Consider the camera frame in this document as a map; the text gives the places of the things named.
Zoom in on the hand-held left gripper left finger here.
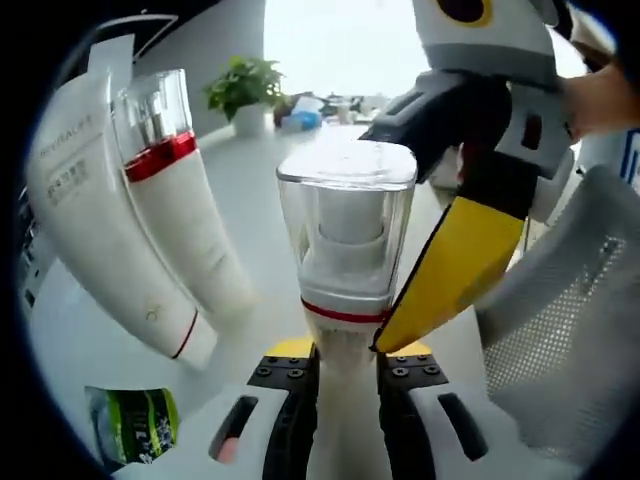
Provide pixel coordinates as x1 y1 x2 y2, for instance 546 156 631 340
119 337 321 480

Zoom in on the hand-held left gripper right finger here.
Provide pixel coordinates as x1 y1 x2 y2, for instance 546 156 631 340
377 349 576 480

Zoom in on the small white skincare bottle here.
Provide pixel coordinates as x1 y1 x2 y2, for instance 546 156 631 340
276 141 419 480

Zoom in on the green skincare sachet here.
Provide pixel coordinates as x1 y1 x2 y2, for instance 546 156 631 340
83 384 181 467

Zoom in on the white skincare tube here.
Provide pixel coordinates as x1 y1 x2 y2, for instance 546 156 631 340
24 34 219 372

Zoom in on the person's right hand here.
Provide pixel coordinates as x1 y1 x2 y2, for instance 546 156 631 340
557 62 634 144

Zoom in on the grey mesh office chair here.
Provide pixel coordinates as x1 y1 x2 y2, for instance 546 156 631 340
477 164 640 451

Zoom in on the blue tissue packet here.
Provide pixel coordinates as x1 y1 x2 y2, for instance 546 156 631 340
282 97 324 132

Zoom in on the green plant in white pot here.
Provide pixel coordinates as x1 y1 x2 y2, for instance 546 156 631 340
203 55 287 137

